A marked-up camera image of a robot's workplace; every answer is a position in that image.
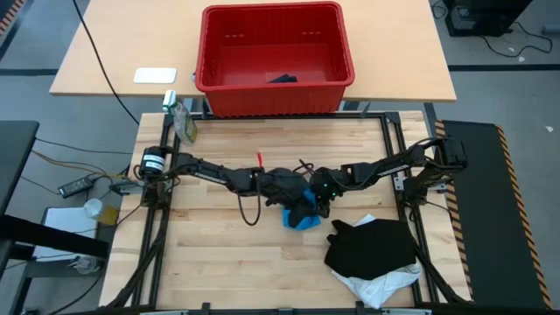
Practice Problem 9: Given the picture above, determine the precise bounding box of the hazard striped floor strip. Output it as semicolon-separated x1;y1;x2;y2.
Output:
0;0;25;37

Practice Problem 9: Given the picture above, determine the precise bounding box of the black side table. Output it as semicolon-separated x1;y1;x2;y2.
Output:
0;120;41;216

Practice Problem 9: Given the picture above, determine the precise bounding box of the white button shirt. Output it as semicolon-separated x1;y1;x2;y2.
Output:
330;213;424;310

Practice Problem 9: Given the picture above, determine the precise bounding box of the black frame crossbar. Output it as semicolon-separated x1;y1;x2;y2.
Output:
192;111;389;121

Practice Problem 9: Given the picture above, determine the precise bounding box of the white card on desk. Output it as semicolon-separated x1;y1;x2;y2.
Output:
133;66;179;85

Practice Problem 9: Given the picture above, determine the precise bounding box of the black frame rail with plates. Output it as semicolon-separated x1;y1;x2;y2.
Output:
100;304;473;315

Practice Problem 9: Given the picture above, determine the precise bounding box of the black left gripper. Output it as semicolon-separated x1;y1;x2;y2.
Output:
259;167;317;228

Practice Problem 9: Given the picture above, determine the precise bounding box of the black power adapter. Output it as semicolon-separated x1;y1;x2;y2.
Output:
57;174;95;199

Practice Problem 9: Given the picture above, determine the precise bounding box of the white paper cup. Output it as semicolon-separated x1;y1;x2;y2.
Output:
83;198;104;219

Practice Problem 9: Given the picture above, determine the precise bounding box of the black equipment cabinet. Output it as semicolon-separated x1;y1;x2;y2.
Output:
443;0;536;39

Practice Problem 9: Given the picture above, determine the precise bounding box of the black hazard striped floor mat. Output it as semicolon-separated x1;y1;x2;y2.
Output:
430;118;555;310

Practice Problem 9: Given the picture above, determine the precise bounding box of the red plastic laundry bin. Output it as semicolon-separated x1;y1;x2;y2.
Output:
194;1;356;118

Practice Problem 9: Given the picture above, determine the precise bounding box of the white box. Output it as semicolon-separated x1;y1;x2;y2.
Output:
33;206;110;263

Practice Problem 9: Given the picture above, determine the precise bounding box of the blue garment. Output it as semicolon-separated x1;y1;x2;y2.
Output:
282;187;322;232

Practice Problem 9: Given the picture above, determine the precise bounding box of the long black hanging cable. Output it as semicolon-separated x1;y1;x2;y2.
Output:
71;0;142;127

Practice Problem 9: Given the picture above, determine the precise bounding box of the light wooden desk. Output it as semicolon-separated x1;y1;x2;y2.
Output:
48;0;458;104

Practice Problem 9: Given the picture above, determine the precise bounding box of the yellow item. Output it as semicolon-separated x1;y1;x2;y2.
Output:
97;205;121;227

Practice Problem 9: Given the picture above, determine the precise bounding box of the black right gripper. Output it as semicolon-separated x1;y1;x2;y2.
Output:
309;165;352;219

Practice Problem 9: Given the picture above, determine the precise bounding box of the small dark navy garment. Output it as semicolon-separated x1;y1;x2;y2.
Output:
267;73;299;85

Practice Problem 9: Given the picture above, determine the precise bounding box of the clear plastic cup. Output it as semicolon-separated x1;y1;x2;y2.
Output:
72;255;100;276

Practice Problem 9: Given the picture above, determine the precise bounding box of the black garment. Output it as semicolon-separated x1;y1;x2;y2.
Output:
324;218;417;281

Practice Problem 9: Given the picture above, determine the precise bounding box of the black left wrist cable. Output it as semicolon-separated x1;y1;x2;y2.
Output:
236;174;263;228

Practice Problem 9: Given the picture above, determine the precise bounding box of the black table beam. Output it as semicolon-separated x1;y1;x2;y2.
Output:
0;213;111;260

